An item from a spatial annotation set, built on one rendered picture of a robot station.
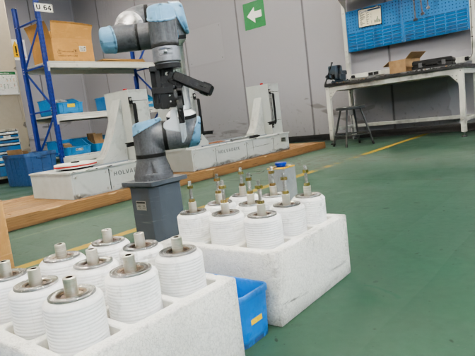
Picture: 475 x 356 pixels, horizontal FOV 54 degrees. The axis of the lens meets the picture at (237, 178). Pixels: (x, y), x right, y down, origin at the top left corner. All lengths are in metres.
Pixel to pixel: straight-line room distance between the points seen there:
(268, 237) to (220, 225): 0.14
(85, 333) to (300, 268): 0.59
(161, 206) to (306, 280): 0.75
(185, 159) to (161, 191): 2.27
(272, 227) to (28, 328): 0.57
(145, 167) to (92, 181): 1.59
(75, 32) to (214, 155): 3.20
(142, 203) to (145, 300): 1.00
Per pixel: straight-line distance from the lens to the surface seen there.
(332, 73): 5.87
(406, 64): 5.88
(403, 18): 6.32
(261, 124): 5.02
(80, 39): 6.77
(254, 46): 7.57
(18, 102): 7.76
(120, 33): 1.40
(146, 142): 1.80
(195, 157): 4.00
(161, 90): 1.27
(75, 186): 3.30
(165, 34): 1.28
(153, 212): 1.79
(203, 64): 8.26
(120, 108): 3.75
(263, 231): 1.14
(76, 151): 6.40
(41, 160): 5.79
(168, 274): 0.92
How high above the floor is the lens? 0.50
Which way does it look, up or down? 8 degrees down
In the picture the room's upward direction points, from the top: 7 degrees counter-clockwise
